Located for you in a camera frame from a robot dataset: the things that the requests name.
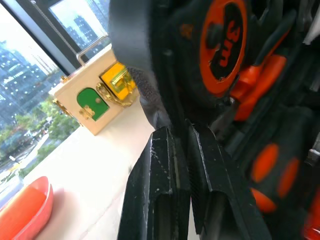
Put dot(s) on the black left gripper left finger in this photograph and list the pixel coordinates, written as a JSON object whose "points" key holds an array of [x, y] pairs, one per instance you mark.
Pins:
{"points": [[155, 200]]}

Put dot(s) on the orange black tape measure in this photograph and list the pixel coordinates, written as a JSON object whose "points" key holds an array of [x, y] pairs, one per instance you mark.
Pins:
{"points": [[222, 50]]}

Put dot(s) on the wooden latch box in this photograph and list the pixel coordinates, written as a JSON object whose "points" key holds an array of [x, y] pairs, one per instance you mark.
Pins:
{"points": [[75, 92]]}

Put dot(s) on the orange red bowl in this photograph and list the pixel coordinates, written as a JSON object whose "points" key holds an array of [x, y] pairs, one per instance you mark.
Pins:
{"points": [[27, 207]]}

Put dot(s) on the dark window frame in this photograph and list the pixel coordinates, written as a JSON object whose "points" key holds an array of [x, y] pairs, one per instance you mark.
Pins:
{"points": [[42, 35]]}

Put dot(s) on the black plastic tool case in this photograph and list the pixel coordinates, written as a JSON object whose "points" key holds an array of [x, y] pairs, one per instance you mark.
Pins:
{"points": [[175, 75]]}

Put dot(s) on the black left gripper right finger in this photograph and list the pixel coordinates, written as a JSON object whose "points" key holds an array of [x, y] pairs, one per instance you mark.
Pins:
{"points": [[220, 195]]}

